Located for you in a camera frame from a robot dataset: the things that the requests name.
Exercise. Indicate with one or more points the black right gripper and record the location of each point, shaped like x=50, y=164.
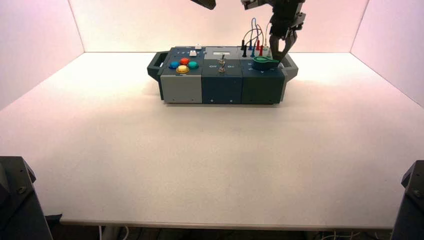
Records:
x=286, y=18

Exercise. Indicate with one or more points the green pointer knob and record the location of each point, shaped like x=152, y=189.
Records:
x=261, y=63

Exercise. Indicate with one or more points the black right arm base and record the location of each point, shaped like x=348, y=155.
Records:
x=410, y=205

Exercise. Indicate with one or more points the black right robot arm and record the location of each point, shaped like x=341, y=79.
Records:
x=253, y=4

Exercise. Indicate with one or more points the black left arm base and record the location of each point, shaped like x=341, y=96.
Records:
x=16, y=205

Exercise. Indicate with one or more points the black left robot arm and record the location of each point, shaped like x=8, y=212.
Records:
x=205, y=3

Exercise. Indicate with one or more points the small white display panel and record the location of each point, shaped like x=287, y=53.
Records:
x=221, y=53

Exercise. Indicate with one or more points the dark blue-grey control box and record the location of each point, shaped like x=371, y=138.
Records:
x=221, y=87

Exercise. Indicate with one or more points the green round push button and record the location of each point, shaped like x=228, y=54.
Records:
x=193, y=65

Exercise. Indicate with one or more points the red round push button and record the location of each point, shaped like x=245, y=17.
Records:
x=184, y=61

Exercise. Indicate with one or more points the yellow round push button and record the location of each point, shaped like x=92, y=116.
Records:
x=182, y=69

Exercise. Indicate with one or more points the blue round push button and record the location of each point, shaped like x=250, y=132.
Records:
x=174, y=65

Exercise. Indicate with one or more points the metal toggle switch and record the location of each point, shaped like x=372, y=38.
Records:
x=221, y=69

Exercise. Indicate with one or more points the white rocker switch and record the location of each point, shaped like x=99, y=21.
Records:
x=192, y=53

